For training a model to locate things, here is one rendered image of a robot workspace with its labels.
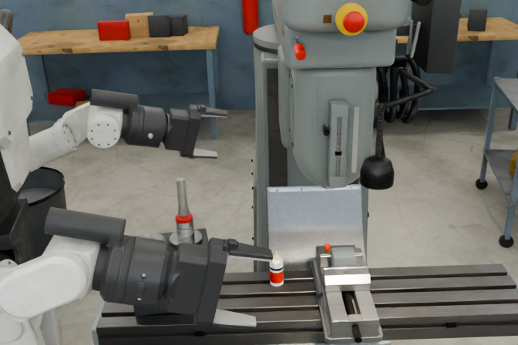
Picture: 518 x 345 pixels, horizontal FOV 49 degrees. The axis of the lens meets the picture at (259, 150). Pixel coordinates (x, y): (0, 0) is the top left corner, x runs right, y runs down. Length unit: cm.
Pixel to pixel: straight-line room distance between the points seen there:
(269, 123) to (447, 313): 77
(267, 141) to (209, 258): 114
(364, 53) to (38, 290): 83
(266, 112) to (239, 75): 395
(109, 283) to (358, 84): 79
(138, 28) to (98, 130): 407
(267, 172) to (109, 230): 120
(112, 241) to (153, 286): 8
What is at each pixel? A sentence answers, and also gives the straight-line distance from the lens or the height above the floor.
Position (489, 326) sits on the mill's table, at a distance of 175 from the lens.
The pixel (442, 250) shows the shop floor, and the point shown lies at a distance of 366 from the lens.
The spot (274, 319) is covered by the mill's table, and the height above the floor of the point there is 93.
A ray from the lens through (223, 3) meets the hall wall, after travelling 560.
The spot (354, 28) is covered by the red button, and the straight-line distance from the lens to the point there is 110.
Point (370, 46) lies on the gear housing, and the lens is 127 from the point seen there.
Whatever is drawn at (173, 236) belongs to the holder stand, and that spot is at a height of 113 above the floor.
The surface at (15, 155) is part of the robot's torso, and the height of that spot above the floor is 162.
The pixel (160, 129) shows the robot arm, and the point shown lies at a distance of 122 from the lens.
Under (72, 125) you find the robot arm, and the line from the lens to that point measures 129.
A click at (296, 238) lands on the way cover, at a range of 192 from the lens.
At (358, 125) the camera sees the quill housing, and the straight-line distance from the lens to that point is 136.
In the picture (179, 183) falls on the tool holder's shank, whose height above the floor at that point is 130.
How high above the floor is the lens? 198
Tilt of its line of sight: 24 degrees down
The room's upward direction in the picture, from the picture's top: 2 degrees counter-clockwise
